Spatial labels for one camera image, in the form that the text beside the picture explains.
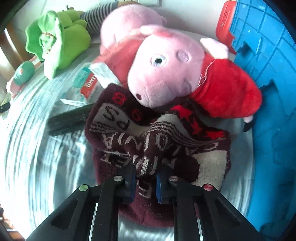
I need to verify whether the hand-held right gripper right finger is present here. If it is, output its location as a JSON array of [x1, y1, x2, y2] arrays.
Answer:
[[155, 170, 266, 241]]

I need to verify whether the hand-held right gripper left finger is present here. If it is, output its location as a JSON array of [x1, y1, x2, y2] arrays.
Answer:
[[25, 166, 137, 241]]

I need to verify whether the maroon knit hat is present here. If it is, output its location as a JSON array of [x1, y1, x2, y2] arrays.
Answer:
[[84, 83, 232, 227]]

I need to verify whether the green frog plush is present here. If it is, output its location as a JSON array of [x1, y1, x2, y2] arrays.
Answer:
[[25, 5, 91, 79]]

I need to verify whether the large pink pig plush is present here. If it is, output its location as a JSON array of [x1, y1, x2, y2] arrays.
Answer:
[[92, 5, 167, 86]]

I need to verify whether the blue plastic crate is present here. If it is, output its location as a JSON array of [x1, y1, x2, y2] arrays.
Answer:
[[230, 0, 296, 239]]

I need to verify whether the black remote control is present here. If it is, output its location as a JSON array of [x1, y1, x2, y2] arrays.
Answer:
[[47, 103, 95, 137]]

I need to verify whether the tissue pack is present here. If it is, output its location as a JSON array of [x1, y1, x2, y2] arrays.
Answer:
[[73, 67, 104, 102]]

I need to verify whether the pig plush in red dress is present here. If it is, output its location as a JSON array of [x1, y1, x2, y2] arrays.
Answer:
[[127, 25, 263, 132]]

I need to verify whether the small pig plush green dress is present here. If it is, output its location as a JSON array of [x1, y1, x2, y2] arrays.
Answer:
[[6, 54, 44, 98]]

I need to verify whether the red plastic case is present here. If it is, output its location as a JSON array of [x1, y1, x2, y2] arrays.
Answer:
[[215, 0, 236, 55]]

